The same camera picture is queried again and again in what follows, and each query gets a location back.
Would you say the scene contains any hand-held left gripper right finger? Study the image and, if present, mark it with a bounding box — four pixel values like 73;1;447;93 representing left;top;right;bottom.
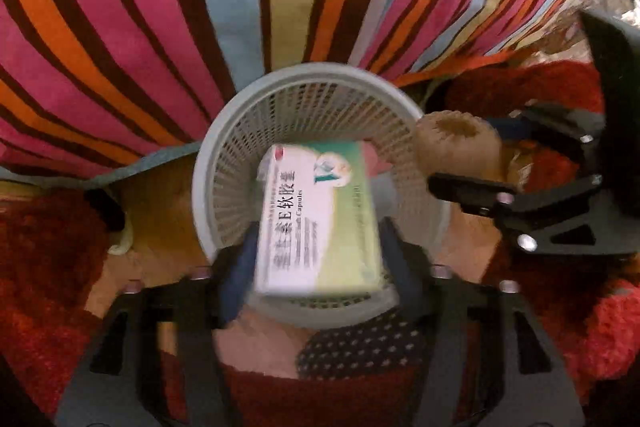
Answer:
380;217;586;427

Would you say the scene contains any striped colourful blanket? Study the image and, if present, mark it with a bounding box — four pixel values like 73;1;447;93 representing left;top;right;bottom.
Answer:
0;0;581;180

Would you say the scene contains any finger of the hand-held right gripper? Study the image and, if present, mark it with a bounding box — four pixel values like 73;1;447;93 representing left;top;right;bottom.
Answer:
429;173;608;255
487;104;603;162

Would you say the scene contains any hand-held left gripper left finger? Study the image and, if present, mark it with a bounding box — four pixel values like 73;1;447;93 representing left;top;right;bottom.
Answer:
55;222;263;427

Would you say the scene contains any white round bed foot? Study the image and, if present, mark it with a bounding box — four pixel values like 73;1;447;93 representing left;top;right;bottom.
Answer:
107;207;133;255

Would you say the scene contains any green and white medicine box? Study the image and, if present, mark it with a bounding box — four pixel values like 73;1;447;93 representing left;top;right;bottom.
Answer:
252;141;388;298

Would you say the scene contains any pink wrapper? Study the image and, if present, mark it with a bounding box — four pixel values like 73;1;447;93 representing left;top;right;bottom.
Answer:
362;142;396;178

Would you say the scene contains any black polka dot slipper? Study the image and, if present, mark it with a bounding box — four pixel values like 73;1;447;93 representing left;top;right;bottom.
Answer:
295;312;426;380

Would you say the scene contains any brown doughnut-shaped toy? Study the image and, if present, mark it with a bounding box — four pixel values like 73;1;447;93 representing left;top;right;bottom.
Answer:
415;111;502;180

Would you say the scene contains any grey mesh waste basket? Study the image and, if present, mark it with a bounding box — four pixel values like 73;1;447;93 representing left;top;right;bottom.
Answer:
191;62;453;330

